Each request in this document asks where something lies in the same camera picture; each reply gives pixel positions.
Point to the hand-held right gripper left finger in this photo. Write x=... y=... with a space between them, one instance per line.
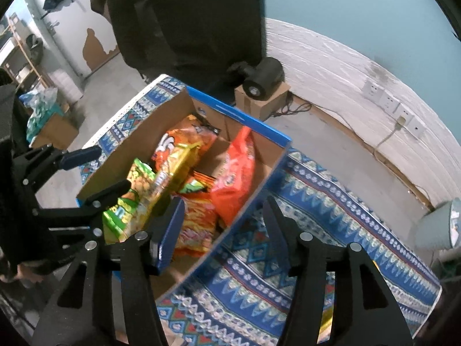
x=169 y=230

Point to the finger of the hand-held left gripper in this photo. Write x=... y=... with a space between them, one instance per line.
x=108 y=194
x=81 y=156

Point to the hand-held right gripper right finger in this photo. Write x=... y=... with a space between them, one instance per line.
x=279 y=232

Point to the green snack bag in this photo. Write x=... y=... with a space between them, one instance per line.
x=138 y=183

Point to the blue cardboard box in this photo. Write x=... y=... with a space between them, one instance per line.
x=169 y=281

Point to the red snack bag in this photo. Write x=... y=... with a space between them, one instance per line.
x=230 y=183

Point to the golden snack packet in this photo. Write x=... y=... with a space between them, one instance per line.
x=178 y=160

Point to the yellow snack packet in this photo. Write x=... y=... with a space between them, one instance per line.
x=326 y=319

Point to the person's left hand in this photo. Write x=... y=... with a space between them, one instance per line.
x=27 y=275

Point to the orange snack packet green label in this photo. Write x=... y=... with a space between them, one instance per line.
x=196 y=227

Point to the open cardboard box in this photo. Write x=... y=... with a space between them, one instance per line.
x=57 y=131

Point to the blue patterned tablecloth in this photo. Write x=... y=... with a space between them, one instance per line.
x=317 y=202

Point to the teal plastic packs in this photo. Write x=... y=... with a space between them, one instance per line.
x=41 y=110

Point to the orange striped snack packet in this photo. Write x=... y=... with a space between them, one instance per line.
x=203 y=179

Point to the white stacked containers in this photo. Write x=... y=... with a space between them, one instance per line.
x=66 y=86

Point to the orange snack bag white print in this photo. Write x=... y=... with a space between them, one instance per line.
x=183 y=144

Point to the wooden shelf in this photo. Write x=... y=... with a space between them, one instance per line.
x=25 y=54

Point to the small cardboard box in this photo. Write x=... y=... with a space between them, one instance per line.
x=261 y=106

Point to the grey bin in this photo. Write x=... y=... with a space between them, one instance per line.
x=434 y=223

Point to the black round device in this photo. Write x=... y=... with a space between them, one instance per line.
x=261 y=77

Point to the person in dark clothes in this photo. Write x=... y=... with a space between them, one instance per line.
x=187 y=25

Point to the white wall socket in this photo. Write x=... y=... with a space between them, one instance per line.
x=405 y=113
x=371 y=88
x=388 y=100
x=416 y=127

